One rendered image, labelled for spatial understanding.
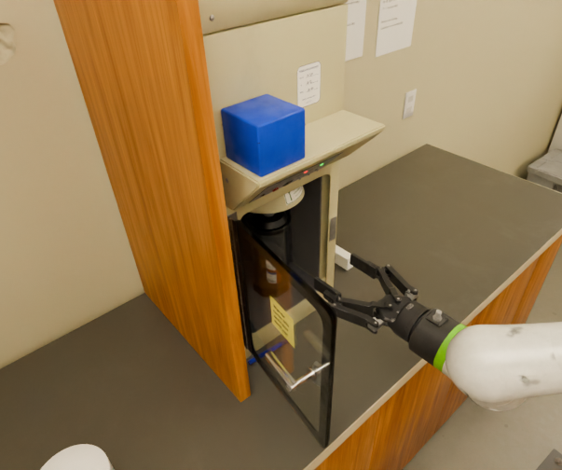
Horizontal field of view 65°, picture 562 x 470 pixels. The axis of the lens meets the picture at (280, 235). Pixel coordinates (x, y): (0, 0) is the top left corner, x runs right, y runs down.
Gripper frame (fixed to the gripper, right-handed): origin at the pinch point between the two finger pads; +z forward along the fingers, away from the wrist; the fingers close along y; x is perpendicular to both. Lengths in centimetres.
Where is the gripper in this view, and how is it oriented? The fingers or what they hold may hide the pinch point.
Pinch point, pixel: (340, 274)
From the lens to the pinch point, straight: 95.9
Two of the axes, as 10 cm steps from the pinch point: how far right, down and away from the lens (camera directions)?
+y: -7.5, 4.2, -5.1
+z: -6.6, -4.3, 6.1
